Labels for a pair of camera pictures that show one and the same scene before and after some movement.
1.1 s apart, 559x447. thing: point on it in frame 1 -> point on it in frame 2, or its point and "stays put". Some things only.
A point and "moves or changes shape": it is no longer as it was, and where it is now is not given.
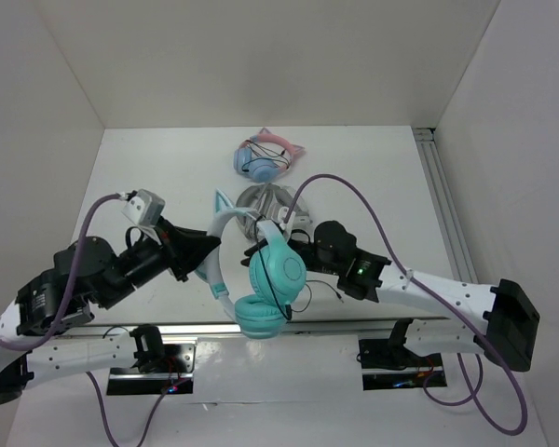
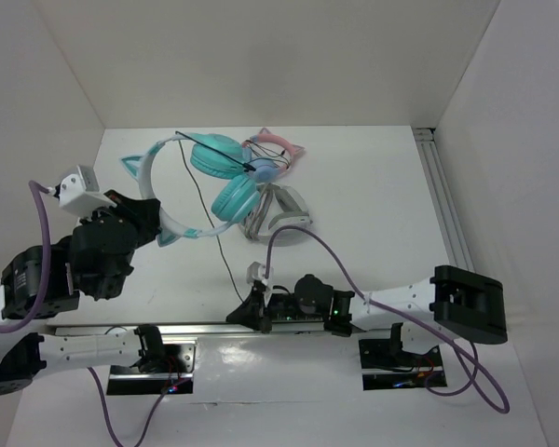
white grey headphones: (269, 202) stays put
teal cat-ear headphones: (277, 275) -> (214, 155)
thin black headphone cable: (286, 307) moves or changes shape
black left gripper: (184, 249) -> (146, 211)
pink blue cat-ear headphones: (265, 155) stays put
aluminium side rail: (452, 229) stays put
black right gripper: (250, 250) -> (252, 314)
